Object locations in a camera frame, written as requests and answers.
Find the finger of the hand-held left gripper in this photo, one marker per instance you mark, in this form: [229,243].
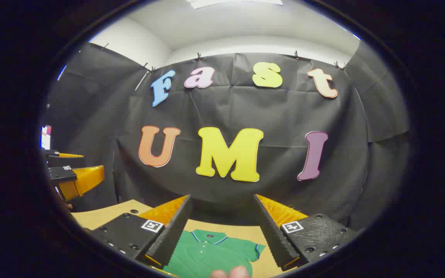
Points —
[70,155]
[85,179]

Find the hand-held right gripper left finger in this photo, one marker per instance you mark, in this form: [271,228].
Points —
[172,235]

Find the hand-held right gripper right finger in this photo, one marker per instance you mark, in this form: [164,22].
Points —
[274,239]

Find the green T-shirt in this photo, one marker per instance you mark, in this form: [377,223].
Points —
[207,255]

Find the colourful printed board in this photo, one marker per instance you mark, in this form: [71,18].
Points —
[46,137]

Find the black backdrop cloth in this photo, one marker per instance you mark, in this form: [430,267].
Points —
[276,116]

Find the white ceiling light panel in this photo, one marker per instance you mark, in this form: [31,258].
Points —
[234,2]

